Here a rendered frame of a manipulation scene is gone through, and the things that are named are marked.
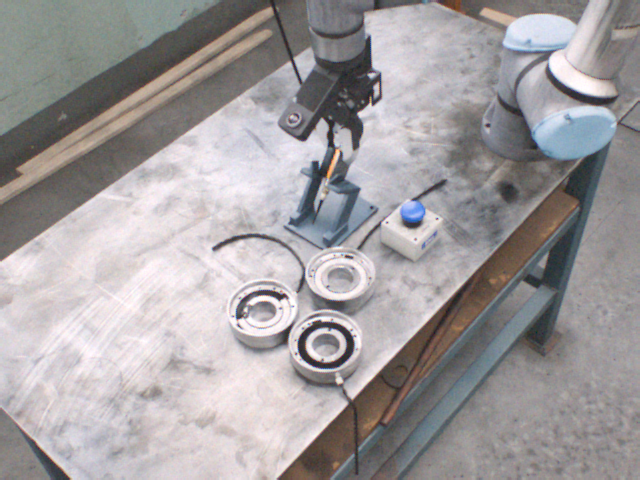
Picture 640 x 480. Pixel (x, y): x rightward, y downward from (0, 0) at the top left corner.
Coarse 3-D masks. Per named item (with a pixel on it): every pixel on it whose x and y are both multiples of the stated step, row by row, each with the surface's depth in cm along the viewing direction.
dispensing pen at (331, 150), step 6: (330, 150) 126; (324, 156) 126; (330, 156) 126; (324, 162) 126; (330, 162) 126; (324, 168) 126; (324, 174) 127; (324, 186) 129; (324, 192) 129; (324, 198) 129; (318, 210) 130
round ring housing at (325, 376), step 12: (324, 312) 117; (336, 312) 117; (300, 324) 117; (348, 324) 117; (312, 336) 116; (324, 336) 117; (336, 336) 116; (360, 336) 114; (312, 348) 115; (360, 348) 113; (324, 360) 113; (348, 360) 113; (360, 360) 114; (300, 372) 113; (312, 372) 111; (324, 372) 111; (336, 372) 111; (348, 372) 113
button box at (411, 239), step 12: (396, 216) 129; (432, 216) 129; (384, 228) 128; (396, 228) 127; (408, 228) 127; (420, 228) 127; (432, 228) 127; (384, 240) 130; (396, 240) 128; (408, 240) 126; (420, 240) 125; (432, 240) 129; (408, 252) 128; (420, 252) 128
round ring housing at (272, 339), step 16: (240, 288) 121; (256, 288) 122; (272, 288) 122; (288, 288) 121; (256, 304) 121; (272, 304) 121; (272, 320) 118; (288, 320) 118; (240, 336) 117; (256, 336) 115; (272, 336) 115; (288, 336) 118
